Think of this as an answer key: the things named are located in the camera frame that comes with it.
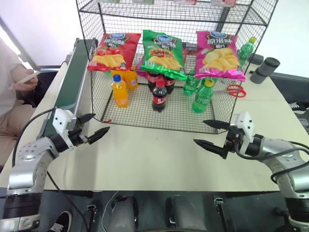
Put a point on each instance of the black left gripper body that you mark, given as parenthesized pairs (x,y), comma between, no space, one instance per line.
(77,136)

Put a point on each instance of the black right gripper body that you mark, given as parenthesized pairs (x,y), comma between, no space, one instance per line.
(233,141)

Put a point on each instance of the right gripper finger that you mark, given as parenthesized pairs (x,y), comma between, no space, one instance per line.
(213,147)
(217,125)

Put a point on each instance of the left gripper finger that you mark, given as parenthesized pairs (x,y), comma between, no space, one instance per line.
(86,118)
(98,134)

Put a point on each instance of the white smartphone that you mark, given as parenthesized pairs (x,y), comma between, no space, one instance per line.
(24,79)

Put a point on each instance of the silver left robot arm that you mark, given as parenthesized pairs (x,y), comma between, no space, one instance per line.
(26,154)

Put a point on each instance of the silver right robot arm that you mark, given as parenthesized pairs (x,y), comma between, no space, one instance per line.
(277,147)

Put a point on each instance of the green conveyor belt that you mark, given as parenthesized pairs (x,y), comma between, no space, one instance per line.
(70,84)

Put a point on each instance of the person's bare hand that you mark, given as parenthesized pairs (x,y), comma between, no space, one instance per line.
(27,84)

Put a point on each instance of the green soda bottle yellow cap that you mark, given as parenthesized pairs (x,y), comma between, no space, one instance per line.
(202,99)
(245,52)

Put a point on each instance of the orange soda bottle blue cap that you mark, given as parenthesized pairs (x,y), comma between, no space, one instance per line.
(120,93)

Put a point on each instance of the cola bottle red cap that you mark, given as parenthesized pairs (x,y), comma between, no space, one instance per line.
(159,97)

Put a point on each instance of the pink potato chips bag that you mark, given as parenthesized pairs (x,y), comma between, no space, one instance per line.
(217,58)

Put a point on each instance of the red potato chips bag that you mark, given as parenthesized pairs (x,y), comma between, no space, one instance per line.
(113,53)

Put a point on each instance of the grey cylinder black top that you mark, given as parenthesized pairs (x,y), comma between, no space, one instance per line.
(265,70)

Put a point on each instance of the black equipment case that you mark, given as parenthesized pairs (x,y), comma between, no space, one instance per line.
(292,89)

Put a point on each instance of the red and black device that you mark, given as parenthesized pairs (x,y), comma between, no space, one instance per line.
(189,49)

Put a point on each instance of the dark rounded grey shape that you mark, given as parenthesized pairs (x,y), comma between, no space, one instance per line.
(124,215)

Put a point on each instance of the black shoe white sole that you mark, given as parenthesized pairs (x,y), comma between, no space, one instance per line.
(61,221)

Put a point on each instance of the green potato chips bag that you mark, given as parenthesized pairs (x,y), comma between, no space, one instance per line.
(161,55)

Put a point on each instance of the person in white shirt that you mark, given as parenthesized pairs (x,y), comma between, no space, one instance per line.
(7,72)

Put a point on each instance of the pink snack package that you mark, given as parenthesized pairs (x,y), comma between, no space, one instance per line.
(223,2)
(186,1)

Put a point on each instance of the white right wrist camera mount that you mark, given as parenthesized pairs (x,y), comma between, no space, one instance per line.
(245,123)

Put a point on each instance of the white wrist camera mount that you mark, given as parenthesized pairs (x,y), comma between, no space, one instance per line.
(245,123)
(60,118)

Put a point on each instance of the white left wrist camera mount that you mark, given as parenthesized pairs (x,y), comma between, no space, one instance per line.
(60,118)

